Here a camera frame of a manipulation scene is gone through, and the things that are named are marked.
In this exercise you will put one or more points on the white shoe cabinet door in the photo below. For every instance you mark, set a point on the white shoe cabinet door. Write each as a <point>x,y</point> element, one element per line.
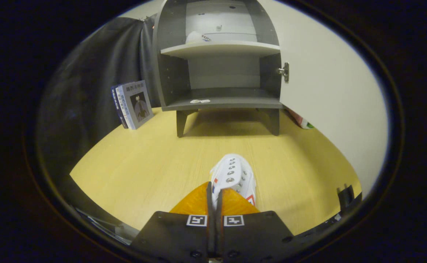
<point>326,91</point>

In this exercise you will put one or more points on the white shoe with metal eyelets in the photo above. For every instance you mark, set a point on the white shoe with metal eyelets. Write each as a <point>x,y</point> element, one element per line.
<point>232,171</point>

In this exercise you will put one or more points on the black backdrop cloth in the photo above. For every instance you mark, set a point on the black backdrop cloth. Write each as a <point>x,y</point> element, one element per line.
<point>89,91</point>

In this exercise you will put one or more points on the metal door hinge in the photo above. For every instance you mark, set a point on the metal door hinge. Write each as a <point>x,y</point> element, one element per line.
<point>284,71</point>

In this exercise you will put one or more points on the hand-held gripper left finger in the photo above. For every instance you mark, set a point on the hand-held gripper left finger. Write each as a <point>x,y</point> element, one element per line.
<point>177,233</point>

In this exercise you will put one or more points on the red and green object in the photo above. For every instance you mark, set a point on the red and green object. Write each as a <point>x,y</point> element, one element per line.
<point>302,120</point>

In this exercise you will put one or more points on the grey cover book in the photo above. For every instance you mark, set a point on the grey cover book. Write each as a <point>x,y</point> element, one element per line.
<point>138,104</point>

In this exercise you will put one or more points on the white shoe with striped print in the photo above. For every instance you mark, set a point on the white shoe with striped print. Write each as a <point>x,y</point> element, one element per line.
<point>196,37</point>

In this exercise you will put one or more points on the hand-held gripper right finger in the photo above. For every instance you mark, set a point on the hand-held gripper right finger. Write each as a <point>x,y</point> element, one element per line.
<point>253,233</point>

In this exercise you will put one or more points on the white spine book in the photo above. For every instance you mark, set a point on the white spine book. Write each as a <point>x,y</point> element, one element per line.
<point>122,106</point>

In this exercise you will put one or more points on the black clamp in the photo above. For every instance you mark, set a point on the black clamp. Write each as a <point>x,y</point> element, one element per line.
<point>346,197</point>

